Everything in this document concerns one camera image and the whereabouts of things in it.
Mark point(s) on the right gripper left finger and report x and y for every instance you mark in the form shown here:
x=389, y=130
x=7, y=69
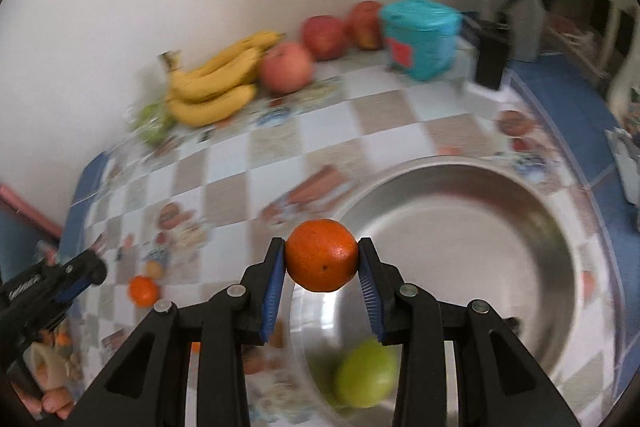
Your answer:
x=144, y=383

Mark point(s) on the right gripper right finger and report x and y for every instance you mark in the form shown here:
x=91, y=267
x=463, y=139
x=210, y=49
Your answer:
x=499, y=383

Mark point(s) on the orange tangerine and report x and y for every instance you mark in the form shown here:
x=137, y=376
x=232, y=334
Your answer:
x=143, y=291

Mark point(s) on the bag of green fruits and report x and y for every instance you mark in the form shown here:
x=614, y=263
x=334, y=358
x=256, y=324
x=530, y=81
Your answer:
x=151, y=123

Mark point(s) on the person hand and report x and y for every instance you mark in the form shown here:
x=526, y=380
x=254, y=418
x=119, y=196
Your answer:
x=54, y=366

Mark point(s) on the large steel tray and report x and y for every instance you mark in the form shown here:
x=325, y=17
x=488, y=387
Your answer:
x=461, y=229

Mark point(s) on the checkered fruit tablecloth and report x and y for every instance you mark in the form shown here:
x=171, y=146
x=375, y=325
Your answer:
x=236, y=184

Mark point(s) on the yellow banana bunch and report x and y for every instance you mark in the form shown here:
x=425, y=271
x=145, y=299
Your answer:
x=219, y=88

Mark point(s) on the front red apple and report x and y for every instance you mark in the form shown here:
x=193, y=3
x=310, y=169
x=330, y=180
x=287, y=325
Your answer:
x=286, y=68

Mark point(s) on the red apple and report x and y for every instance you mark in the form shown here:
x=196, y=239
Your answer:
x=286, y=68
x=363, y=25
x=325, y=37

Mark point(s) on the black power adapter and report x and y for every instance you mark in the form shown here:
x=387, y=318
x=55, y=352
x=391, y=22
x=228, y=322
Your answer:
x=493, y=50

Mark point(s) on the teal toy box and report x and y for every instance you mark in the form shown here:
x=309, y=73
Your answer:
x=421, y=36

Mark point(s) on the right red apple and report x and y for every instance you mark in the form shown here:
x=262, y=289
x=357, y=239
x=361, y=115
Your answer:
x=363, y=25

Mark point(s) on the middle red apple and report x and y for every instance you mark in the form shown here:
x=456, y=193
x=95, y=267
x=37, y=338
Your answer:
x=325, y=37

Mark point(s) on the white plastic chair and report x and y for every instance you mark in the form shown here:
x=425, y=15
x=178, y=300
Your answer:
x=617, y=94

